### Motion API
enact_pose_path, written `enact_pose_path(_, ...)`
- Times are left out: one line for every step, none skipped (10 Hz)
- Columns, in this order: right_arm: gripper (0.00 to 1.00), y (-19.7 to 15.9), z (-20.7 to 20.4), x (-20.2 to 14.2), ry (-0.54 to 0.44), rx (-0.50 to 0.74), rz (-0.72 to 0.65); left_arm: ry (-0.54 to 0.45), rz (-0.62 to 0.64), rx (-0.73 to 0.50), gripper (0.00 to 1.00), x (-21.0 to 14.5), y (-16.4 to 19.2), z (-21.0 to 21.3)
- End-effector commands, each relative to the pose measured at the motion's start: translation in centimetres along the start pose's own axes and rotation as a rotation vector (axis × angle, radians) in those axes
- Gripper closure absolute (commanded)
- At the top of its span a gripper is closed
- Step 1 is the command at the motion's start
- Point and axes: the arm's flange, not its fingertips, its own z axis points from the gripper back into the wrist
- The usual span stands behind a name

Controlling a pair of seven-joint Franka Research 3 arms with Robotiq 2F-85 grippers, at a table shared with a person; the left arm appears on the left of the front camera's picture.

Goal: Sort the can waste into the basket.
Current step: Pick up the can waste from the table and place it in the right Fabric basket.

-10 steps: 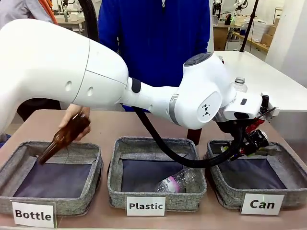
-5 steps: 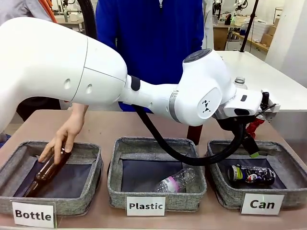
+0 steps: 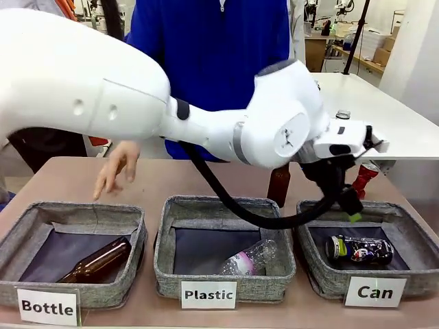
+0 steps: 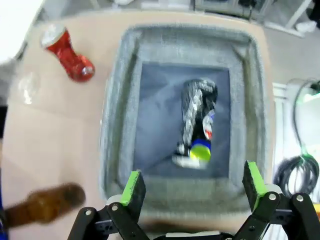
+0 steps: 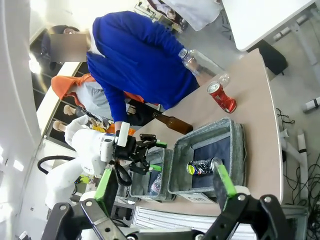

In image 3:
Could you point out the grey fabric basket bottle label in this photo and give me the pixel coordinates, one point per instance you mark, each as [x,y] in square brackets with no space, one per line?
[73,253]

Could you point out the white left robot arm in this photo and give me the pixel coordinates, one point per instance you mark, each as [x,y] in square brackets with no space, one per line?
[68,85]

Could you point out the brown glass bottle upright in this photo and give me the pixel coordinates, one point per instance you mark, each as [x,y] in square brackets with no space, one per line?
[278,186]

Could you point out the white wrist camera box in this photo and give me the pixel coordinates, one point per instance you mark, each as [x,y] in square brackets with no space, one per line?
[343,138]

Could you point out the crushed black drink can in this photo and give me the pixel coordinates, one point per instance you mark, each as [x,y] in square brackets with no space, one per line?
[360,251]

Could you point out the person's blue jacket torso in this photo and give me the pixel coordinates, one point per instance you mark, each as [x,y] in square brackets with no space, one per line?
[209,51]

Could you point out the person's right hand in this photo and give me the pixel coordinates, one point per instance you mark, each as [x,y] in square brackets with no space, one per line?
[118,168]

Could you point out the crushed clear plastic bottle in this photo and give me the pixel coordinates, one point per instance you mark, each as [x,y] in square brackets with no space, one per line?
[250,258]

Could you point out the white side table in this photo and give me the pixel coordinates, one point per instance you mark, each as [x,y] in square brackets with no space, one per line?
[377,109]

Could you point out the small clear glass jar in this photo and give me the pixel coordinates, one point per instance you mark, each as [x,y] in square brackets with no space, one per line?
[342,114]

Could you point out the wooden background workbench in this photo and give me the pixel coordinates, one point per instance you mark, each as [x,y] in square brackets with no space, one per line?
[343,51]

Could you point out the black tripod stand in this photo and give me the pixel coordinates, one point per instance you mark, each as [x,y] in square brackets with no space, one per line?
[353,37]

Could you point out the white plastic label card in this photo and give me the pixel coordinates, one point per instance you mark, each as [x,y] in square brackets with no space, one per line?
[208,294]

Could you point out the grey fabric basket plastic label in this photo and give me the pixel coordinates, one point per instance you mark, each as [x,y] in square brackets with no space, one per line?
[224,250]

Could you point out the grey fabric basket can label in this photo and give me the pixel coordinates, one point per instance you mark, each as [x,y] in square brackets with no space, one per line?
[368,246]

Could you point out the white can label card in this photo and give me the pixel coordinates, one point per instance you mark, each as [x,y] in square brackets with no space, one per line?
[375,292]

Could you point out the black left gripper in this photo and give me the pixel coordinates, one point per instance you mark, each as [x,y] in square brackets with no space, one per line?
[324,174]

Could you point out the white bottle label card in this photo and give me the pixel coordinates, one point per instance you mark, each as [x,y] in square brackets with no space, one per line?
[48,306]

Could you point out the brown glass bottle lying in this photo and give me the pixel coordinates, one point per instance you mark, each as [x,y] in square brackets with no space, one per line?
[99,260]

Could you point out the crushed red drink can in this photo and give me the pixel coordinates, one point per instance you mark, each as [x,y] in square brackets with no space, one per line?
[365,176]

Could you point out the cardboard boxes stack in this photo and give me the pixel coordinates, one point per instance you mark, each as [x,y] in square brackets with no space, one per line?
[384,48]

